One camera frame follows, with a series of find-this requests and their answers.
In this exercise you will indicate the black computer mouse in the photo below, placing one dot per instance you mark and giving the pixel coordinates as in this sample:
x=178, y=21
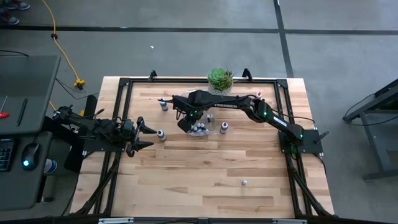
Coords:
x=30, y=155

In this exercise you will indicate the large blue-capped colouring bottle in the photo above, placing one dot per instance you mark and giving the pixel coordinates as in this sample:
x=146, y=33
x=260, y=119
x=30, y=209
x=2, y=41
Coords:
x=163, y=105

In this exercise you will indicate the large pink-capped colouring bottle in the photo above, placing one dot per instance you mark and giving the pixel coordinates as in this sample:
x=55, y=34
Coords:
x=258, y=94

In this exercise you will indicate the person's shoe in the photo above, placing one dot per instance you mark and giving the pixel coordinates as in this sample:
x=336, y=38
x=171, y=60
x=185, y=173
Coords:
x=11, y=19
x=19, y=5

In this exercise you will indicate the large purple-capped colouring bottle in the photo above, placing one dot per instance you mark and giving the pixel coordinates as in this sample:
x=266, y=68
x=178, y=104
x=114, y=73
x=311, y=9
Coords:
x=224, y=127

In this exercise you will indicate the backlit black keyboard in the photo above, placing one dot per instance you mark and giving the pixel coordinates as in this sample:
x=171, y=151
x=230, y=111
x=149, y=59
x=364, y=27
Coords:
x=5, y=155

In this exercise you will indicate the black metal side table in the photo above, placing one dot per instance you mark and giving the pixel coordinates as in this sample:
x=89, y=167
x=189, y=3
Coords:
x=367, y=107

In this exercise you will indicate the dark grey keyboard shelf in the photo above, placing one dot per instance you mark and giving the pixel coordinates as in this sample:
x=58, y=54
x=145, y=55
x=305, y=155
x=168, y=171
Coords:
x=18, y=189

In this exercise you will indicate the clear plastic container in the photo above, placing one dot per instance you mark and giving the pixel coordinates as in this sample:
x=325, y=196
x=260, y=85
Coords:
x=211, y=127

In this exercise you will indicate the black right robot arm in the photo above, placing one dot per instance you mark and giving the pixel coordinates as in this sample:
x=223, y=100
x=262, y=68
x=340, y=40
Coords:
x=224, y=101

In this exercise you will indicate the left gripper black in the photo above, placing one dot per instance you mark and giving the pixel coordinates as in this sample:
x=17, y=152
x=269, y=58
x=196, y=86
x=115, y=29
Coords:
x=130, y=135

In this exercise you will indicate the dark grey desk top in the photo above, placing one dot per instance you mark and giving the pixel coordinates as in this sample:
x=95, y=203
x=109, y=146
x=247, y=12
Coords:
x=31, y=81

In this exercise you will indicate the succulent in patterned pot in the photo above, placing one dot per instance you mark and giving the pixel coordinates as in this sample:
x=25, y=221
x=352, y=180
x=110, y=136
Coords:
x=220, y=79

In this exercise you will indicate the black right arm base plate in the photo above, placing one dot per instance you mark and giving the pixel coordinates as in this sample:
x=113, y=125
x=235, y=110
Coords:
x=311, y=146

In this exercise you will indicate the silver metal bracket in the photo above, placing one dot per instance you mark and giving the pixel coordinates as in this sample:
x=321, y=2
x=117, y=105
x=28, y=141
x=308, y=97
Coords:
x=115, y=221
x=289, y=221

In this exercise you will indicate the large black-capped colouring bottle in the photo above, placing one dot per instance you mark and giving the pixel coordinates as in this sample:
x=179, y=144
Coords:
x=161, y=134

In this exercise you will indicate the black pen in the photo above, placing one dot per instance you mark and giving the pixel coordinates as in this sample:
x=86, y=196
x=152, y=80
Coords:
x=21, y=112

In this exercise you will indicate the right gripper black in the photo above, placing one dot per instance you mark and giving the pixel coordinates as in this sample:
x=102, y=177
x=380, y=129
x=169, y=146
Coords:
x=186, y=107

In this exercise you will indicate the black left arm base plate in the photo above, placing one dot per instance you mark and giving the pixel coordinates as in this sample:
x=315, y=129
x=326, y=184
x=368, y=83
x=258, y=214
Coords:
x=99, y=146

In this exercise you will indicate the white and blue bottle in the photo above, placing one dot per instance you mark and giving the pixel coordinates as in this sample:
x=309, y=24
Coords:
x=50, y=166

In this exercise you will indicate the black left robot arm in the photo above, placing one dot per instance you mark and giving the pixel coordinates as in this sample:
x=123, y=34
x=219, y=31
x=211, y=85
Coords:
x=93, y=124

